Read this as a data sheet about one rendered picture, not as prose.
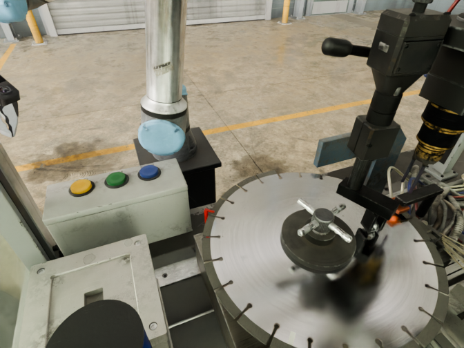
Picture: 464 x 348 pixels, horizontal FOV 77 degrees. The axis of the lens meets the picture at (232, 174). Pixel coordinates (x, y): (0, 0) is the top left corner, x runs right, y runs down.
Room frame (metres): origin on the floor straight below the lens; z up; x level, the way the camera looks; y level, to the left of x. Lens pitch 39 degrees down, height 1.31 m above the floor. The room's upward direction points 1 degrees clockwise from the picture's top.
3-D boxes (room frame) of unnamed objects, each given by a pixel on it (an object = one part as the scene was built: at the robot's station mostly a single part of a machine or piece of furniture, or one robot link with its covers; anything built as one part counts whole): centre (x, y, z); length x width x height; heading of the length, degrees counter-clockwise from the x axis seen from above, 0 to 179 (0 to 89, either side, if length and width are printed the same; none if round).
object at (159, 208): (0.47, 0.24, 0.82); 0.28 x 0.11 x 0.15; 112
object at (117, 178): (0.48, 0.25, 0.90); 0.04 x 0.04 x 0.02
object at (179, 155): (0.82, 0.20, 0.80); 0.15 x 0.15 x 0.10
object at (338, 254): (0.29, -0.13, 0.96); 0.11 x 0.11 x 0.03
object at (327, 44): (0.35, -0.15, 1.21); 0.08 x 0.06 x 0.03; 112
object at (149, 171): (0.51, 0.19, 0.90); 0.04 x 0.04 x 0.02
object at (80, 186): (0.45, 0.31, 0.90); 0.04 x 0.04 x 0.02
